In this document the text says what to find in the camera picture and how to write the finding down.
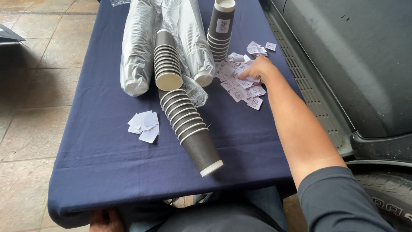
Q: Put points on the person's right fingers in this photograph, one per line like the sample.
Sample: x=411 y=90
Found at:
x=247 y=76

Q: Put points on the pile of blank paper squares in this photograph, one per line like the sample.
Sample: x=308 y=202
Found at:
x=146 y=125

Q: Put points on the pile of printed white stickers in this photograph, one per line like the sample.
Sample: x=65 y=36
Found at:
x=236 y=90

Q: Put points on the stack of labelled grey cups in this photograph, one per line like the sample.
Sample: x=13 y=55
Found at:
x=221 y=29

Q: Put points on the person's left hand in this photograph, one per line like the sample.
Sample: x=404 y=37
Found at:
x=104 y=221

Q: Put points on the plastic-wrapped sleeve of cups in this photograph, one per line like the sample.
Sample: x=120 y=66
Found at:
x=193 y=38
x=138 y=48

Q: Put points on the person's dark shirt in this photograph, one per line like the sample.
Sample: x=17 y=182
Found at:
x=338 y=206

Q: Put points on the black car tyre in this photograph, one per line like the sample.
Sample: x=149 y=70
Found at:
x=389 y=196

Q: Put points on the short stack of grey cups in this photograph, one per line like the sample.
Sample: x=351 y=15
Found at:
x=166 y=61

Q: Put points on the person's right hand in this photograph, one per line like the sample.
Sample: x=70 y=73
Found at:
x=261 y=67

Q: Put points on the grey car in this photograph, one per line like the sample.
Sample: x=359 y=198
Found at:
x=354 y=64

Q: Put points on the long stack of grey cups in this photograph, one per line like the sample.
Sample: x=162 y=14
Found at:
x=188 y=129

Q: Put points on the dark flat object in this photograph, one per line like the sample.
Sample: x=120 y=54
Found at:
x=9 y=36

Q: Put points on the loose clear plastic wrap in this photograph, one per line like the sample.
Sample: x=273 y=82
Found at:
x=196 y=93

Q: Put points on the navy blue tablecloth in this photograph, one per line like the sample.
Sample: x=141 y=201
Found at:
x=103 y=161

